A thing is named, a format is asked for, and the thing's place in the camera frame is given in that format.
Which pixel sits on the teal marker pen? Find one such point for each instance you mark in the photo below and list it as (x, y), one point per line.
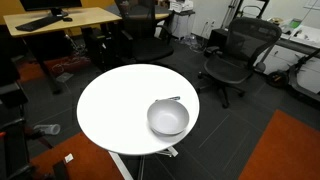
(171, 98)

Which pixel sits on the white round bowl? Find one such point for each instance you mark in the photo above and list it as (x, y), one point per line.
(168, 117)

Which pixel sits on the black padded office chair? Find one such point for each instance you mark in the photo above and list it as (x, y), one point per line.
(148, 48)

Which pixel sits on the white cabinet with printer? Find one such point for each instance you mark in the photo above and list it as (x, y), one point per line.
(181, 21)

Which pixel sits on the black computer tower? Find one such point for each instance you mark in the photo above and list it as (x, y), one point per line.
(100, 48)

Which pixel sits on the black mesh office chair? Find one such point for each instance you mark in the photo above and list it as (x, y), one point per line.
(230, 65)

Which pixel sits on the black box on floor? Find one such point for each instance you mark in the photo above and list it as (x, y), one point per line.
(218, 38)

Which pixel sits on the white table base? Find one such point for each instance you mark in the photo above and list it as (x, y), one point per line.
(120, 165)

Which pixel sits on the light wooden desk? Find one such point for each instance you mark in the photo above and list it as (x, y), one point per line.
(83, 17)

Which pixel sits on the small white paper tag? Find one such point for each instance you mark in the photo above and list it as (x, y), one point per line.
(69, 158)

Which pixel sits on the black computer mouse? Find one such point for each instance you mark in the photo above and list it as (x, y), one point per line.
(67, 19)

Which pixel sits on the clear plastic cup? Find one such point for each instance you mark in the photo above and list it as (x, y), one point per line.
(49, 129)

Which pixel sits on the white workbench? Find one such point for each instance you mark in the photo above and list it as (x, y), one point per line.
(293, 55)

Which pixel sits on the black keyboard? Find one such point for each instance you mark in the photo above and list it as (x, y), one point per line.
(37, 23)

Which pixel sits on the black computer monitor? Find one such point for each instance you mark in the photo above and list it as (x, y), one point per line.
(50, 4)

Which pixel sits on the black electric scooter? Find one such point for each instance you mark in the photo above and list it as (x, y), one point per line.
(300, 78)

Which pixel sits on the green box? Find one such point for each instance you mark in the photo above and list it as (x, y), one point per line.
(295, 23)

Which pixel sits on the black equipment cart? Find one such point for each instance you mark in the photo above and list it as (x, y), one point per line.
(13, 146)

